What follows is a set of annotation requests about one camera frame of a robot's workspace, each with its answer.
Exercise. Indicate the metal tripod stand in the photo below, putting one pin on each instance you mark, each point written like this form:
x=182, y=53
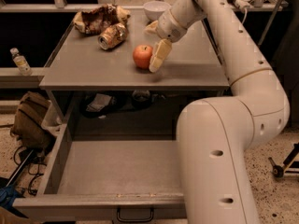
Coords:
x=270, y=21

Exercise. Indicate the dark bag under cabinet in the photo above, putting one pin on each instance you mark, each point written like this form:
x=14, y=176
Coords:
x=101, y=103

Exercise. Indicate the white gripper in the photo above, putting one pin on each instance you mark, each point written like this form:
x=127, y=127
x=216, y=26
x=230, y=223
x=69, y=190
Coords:
x=168, y=26

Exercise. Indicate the black drawer handle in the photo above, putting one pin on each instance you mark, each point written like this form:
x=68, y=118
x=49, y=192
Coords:
x=127, y=215

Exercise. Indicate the crushed gold soda can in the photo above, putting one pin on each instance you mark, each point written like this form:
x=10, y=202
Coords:
x=112, y=36

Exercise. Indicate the blue object on floor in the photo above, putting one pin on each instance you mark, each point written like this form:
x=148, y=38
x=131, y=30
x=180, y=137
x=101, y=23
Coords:
x=8, y=195

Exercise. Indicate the red apple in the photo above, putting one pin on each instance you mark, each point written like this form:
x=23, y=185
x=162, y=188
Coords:
x=142, y=55

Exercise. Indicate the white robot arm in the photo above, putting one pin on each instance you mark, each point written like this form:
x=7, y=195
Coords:
x=213, y=133

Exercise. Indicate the white ceramic bowl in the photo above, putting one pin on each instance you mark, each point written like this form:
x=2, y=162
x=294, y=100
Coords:
x=154, y=9

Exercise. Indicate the brown canvas backpack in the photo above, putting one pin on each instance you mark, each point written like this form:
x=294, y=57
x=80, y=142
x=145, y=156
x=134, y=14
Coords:
x=29, y=116

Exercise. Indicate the grey metal cabinet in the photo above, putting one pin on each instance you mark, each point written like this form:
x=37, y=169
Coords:
x=80, y=65

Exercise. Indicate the black wheeled stand leg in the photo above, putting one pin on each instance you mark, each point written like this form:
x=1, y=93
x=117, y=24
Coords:
x=289, y=166

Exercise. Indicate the crumpled brown chip bag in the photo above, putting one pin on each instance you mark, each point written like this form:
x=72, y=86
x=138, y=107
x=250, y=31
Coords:
x=94, y=22

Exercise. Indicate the open grey top drawer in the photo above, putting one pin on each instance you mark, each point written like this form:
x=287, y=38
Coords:
x=90, y=179

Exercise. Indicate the clear plastic water bottle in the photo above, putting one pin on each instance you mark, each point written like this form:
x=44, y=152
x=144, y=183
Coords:
x=21, y=62

